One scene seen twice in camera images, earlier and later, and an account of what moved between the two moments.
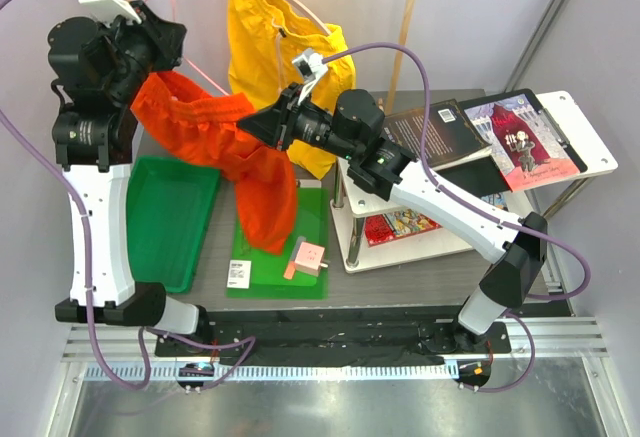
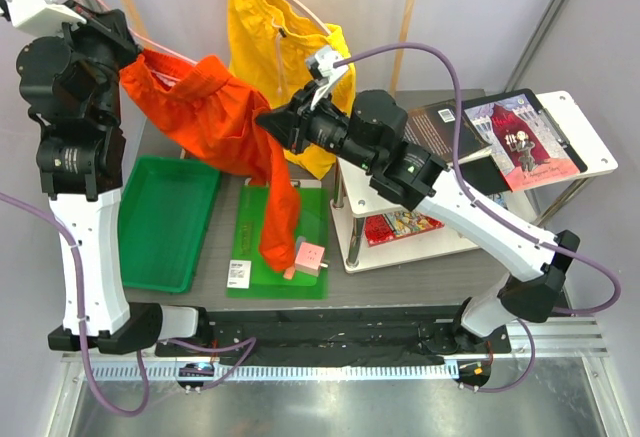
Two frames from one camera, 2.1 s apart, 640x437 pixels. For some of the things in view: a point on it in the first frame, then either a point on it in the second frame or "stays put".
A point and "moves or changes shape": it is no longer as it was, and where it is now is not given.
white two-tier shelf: x=376 y=231 stays put
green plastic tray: x=168 y=208 stays put
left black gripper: x=169 y=35 to x=110 y=27
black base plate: x=334 y=338 stays put
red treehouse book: x=400 y=222 stays put
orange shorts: x=202 y=127 moves or changes shape
